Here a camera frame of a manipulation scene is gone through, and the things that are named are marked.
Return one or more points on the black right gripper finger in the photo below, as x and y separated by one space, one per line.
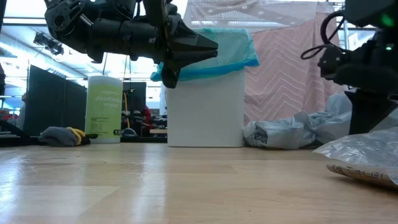
363 115

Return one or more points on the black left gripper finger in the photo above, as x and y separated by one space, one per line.
192 43
189 59

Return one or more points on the clear plastic bag with label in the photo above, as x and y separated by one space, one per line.
367 149

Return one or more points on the white plastic trash bin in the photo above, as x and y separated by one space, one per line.
205 118

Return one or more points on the grey plastic bag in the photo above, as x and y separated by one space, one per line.
280 133

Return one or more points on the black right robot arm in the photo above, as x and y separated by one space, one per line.
367 12

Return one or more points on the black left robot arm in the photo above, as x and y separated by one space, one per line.
62 18

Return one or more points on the black monitor screen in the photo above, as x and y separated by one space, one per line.
136 93

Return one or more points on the green disinfectant wipes canister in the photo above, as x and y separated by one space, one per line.
104 109

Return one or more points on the black ceiling spotlight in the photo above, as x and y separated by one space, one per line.
48 43

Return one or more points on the pink chevron cloth cover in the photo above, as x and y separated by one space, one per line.
280 77

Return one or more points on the black partition panel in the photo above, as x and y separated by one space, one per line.
46 102

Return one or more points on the grey yellow work glove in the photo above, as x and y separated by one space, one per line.
59 137

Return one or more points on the person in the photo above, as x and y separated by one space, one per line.
21 116

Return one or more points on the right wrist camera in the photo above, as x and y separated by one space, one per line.
331 60

